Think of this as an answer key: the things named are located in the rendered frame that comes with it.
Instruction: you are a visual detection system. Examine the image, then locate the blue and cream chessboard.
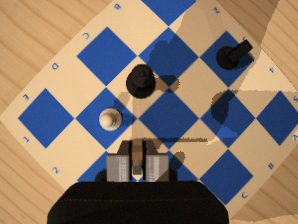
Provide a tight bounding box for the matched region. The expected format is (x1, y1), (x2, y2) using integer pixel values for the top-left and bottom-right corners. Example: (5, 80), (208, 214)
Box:
(0, 0), (298, 220)

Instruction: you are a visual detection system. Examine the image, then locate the white pawn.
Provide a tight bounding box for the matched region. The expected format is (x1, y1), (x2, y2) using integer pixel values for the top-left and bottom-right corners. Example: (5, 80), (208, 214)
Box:
(99, 108), (122, 131)

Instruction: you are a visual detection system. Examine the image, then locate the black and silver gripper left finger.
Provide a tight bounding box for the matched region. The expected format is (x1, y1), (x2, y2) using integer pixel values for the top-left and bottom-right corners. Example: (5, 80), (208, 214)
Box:
(106, 140), (132, 182)

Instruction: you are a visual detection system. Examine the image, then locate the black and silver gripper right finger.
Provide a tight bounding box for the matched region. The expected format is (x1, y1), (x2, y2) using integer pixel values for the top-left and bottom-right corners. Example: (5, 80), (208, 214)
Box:
(142, 140), (169, 182)

